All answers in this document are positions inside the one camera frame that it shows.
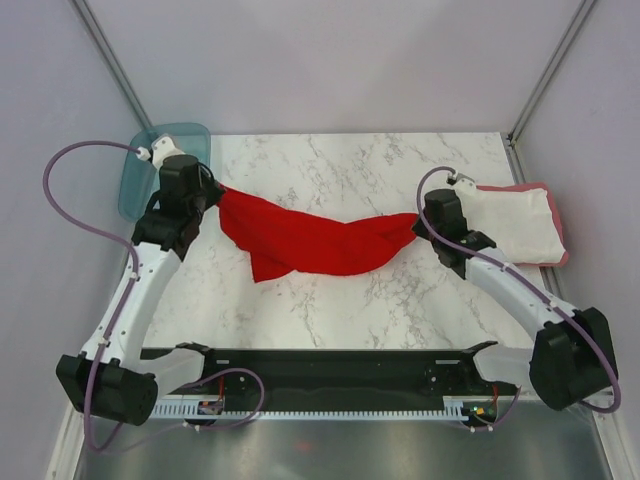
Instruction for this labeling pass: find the red t shirt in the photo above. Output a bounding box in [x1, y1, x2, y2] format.
[218, 188, 417, 283]

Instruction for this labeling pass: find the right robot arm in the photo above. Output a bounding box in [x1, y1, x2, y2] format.
[413, 189, 622, 414]

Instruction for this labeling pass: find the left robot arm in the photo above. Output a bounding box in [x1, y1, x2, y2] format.
[56, 153, 225, 426]

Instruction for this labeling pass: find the teal transparent plastic bin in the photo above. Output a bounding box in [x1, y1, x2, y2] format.
[118, 122, 220, 223]

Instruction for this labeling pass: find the white folded t shirt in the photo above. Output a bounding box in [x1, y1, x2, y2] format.
[453, 180, 569, 267]

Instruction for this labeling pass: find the pink folded t shirt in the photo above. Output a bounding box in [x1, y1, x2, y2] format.
[477, 182, 569, 267]

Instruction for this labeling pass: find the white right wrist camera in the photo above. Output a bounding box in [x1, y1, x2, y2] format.
[447, 171, 477, 195]

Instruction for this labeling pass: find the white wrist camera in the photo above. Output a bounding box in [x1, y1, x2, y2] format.
[447, 171, 477, 195]
[135, 134, 185, 170]

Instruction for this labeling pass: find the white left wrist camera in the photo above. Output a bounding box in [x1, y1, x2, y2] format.
[135, 134, 185, 170]

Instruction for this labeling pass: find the white slotted cable duct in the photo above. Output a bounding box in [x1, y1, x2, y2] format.
[150, 395, 468, 421]

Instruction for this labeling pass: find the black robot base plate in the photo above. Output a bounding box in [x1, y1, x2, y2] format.
[160, 340, 519, 416]

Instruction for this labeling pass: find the left aluminium corner post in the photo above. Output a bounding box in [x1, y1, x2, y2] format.
[69, 0, 153, 129]

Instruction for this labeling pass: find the aluminium corner post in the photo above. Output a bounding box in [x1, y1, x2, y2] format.
[503, 0, 599, 148]
[69, 0, 153, 129]

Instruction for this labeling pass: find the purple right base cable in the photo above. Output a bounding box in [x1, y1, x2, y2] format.
[462, 382, 524, 435]

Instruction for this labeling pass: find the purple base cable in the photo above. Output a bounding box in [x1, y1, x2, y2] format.
[462, 382, 524, 435]
[89, 368, 265, 454]

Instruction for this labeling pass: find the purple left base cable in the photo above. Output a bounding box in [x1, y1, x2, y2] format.
[89, 368, 265, 454]

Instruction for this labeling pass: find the aluminium frame rail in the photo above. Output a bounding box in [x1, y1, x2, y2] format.
[520, 387, 613, 401]

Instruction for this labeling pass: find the right aluminium corner post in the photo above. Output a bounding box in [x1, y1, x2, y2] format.
[503, 0, 599, 148]

